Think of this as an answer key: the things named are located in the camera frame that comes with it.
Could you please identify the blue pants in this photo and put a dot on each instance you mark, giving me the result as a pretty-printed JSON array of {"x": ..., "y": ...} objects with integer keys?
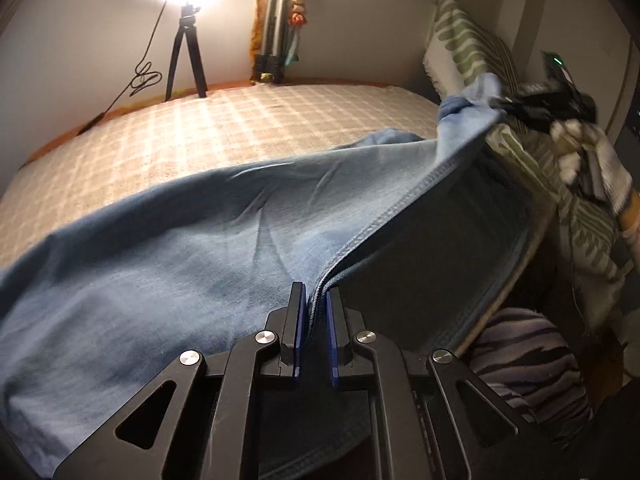
[{"x": 200, "y": 240}]

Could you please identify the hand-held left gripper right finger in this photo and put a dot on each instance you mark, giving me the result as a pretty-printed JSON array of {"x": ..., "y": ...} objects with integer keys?
[{"x": 331, "y": 340}]

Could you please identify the green patterned white cushion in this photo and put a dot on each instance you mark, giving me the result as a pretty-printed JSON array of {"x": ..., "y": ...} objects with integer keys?
[{"x": 465, "y": 35}]

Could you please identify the person's right forearm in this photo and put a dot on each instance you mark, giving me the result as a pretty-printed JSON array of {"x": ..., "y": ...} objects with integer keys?
[{"x": 632, "y": 225}]

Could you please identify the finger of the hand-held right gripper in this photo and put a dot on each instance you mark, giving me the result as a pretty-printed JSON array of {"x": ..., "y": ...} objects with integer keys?
[{"x": 515, "y": 107}]

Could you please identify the beige checked blanket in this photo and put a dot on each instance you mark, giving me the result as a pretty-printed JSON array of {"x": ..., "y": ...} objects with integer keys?
[{"x": 175, "y": 135}]

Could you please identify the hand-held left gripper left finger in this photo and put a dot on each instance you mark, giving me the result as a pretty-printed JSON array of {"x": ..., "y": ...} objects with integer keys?
[{"x": 297, "y": 332}]

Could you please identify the small black tripod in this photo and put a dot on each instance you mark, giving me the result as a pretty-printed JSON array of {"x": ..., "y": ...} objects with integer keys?
[{"x": 187, "y": 22}]

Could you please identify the folded tripod with printed cloth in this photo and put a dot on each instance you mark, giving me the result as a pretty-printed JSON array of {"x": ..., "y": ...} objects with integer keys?
[{"x": 272, "y": 20}]

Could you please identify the person's right hand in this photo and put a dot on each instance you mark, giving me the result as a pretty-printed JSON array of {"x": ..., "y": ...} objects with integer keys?
[{"x": 612, "y": 170}]

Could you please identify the person's striped trouser leg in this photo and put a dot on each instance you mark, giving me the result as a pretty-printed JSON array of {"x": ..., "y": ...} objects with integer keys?
[{"x": 530, "y": 360}]

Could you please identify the orange mattress edge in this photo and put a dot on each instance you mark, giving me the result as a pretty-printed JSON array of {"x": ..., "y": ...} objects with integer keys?
[{"x": 125, "y": 110}]

